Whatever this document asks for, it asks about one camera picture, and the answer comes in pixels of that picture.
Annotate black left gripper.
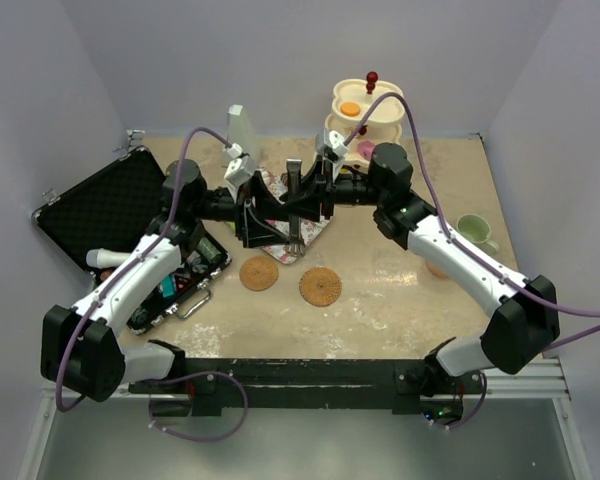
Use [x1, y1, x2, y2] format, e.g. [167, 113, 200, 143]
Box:
[192, 170, 294, 248]

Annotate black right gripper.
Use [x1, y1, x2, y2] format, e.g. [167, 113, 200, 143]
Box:
[280, 155, 388, 222]

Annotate pink cake slice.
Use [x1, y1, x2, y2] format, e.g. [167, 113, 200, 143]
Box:
[357, 141, 375, 161]

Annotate orange macaron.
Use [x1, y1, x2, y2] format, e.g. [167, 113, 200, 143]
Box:
[340, 101, 361, 117]

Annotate metal tongs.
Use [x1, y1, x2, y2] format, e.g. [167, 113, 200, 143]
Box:
[286, 158, 305, 257]

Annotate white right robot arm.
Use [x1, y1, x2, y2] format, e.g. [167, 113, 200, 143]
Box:
[281, 143, 560, 393]

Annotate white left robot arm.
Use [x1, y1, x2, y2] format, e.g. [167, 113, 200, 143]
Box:
[40, 155, 285, 402]

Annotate floral serving tray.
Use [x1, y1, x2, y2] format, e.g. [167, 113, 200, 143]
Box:
[257, 169, 329, 265]

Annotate left woven coaster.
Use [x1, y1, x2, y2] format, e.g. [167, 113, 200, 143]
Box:
[239, 256, 279, 292]

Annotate woven coaster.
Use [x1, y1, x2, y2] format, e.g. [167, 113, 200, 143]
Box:
[299, 267, 342, 307]
[239, 256, 279, 292]

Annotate green poker chip stack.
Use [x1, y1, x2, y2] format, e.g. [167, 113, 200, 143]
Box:
[196, 237, 223, 264]

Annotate right woven coaster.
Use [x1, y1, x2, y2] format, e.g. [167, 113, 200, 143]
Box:
[299, 267, 342, 307]

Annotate grey metronome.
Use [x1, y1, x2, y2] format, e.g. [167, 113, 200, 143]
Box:
[227, 104, 262, 164]

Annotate cream three-tier dessert stand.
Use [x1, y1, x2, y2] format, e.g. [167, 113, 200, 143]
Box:
[324, 71, 405, 171]

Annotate pink cup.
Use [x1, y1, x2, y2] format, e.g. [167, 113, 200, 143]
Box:
[425, 260, 449, 279]

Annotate black open case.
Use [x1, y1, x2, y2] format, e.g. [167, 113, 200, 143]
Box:
[33, 147, 231, 335]

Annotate green cup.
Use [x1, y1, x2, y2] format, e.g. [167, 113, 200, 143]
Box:
[456, 214, 500, 255]

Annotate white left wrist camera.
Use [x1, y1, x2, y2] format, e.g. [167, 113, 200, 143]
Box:
[224, 143, 258, 199]

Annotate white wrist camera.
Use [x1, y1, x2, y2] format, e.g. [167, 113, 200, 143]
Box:
[224, 143, 258, 199]
[315, 128, 348, 162]

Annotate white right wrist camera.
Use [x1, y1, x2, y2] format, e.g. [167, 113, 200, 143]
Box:
[315, 128, 348, 162]

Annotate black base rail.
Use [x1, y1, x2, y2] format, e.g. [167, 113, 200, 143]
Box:
[130, 358, 483, 417]

